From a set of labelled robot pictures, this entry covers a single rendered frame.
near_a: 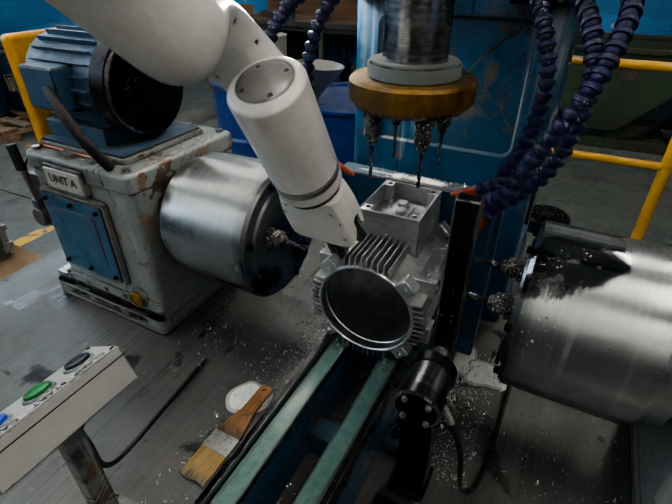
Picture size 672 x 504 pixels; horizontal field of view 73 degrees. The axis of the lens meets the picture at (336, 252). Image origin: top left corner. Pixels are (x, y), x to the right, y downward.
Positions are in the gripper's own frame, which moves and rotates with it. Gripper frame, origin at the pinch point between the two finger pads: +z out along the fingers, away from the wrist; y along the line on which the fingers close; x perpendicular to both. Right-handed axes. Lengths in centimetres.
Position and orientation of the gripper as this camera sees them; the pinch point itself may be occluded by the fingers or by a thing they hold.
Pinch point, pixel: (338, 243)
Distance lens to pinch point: 70.8
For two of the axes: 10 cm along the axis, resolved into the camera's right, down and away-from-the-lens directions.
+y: 8.8, 2.5, -3.9
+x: 4.0, -8.4, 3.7
